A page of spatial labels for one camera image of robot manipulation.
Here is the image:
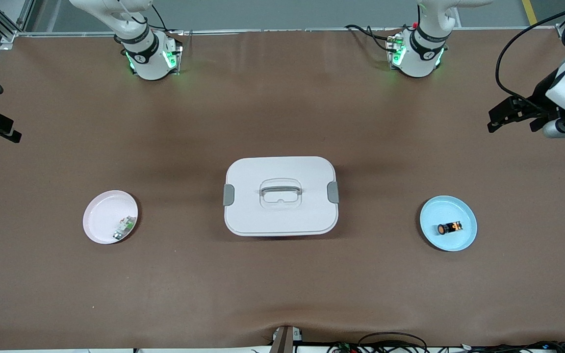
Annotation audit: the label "white lidded storage box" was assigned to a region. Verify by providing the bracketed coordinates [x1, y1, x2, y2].
[223, 156, 340, 237]

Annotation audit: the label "black cable bundle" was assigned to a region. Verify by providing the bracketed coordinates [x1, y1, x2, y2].
[327, 332, 565, 353]

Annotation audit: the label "light blue round plate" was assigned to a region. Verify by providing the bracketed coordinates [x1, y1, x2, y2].
[419, 195, 478, 252]

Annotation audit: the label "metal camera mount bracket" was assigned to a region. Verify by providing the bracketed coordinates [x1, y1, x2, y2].
[270, 325, 304, 353]

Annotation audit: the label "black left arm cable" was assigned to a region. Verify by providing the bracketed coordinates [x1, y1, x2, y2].
[495, 4, 565, 101]

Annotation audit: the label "brown table mat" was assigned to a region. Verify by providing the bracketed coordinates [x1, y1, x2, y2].
[0, 27, 565, 351]

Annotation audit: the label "pink round plate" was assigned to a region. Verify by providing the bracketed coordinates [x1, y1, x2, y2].
[82, 190, 139, 245]

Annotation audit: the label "green push-button switch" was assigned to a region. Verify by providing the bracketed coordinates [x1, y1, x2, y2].
[112, 215, 137, 241]

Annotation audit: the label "black right base cable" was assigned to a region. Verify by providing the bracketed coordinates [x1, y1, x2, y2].
[151, 4, 185, 36]

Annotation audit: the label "black left base cables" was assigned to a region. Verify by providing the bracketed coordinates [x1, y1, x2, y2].
[345, 24, 396, 53]

